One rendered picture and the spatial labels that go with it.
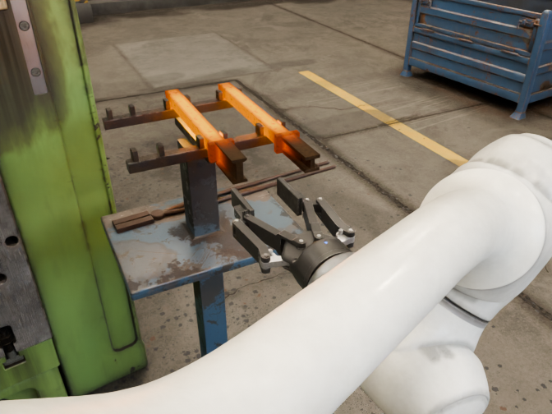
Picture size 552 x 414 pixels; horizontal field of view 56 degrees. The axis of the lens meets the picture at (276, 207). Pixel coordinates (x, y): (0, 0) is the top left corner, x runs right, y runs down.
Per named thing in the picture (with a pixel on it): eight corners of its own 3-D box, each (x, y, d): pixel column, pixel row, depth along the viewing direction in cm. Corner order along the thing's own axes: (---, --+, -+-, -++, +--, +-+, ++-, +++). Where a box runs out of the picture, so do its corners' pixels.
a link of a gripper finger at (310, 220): (313, 238, 65) (324, 237, 65) (302, 193, 75) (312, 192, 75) (311, 263, 67) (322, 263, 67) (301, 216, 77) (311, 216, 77)
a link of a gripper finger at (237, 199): (255, 227, 73) (250, 228, 73) (236, 204, 79) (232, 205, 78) (254, 209, 72) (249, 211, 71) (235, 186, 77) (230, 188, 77)
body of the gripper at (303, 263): (303, 314, 62) (270, 269, 69) (362, 293, 65) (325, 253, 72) (305, 264, 58) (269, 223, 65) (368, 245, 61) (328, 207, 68)
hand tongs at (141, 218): (328, 163, 143) (328, 158, 143) (337, 168, 140) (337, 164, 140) (112, 224, 118) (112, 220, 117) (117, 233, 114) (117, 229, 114)
